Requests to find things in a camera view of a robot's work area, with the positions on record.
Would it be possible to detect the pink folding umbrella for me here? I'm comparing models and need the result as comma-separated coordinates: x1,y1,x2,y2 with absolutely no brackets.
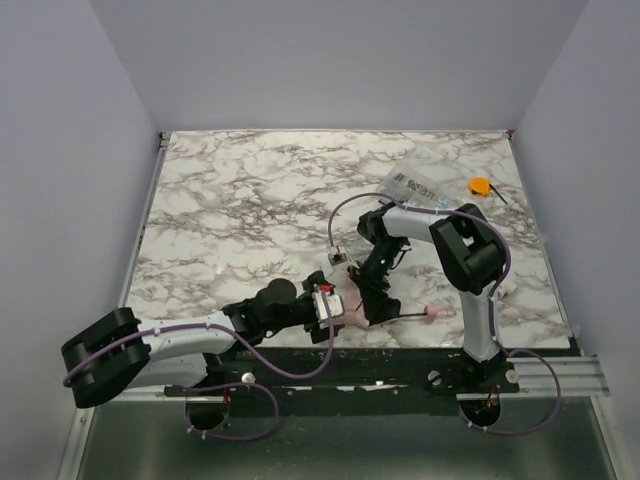
339,278,457,329

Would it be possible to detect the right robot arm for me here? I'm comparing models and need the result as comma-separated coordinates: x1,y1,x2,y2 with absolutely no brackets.
348,203,511,380

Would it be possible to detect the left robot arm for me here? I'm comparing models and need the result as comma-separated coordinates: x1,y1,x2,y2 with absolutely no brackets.
61,271,345,408

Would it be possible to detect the white tissue packet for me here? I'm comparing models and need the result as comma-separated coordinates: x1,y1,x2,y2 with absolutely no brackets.
376,166,455,209

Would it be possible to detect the small white cylinder object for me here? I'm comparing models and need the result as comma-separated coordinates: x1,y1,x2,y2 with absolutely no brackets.
498,282,517,298

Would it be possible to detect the orange tape measure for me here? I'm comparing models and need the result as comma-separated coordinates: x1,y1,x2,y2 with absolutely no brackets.
468,176,492,197

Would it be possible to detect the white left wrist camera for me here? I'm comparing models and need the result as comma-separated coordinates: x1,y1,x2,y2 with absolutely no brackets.
311,284,345,322

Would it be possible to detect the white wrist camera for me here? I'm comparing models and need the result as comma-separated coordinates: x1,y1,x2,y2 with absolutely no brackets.
328,245,350,267
311,284,345,322

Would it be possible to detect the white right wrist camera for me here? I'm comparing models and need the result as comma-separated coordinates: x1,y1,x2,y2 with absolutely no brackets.
328,245,350,267

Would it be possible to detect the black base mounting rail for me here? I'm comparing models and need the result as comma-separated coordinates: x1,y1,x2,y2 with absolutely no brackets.
165,347,519,426

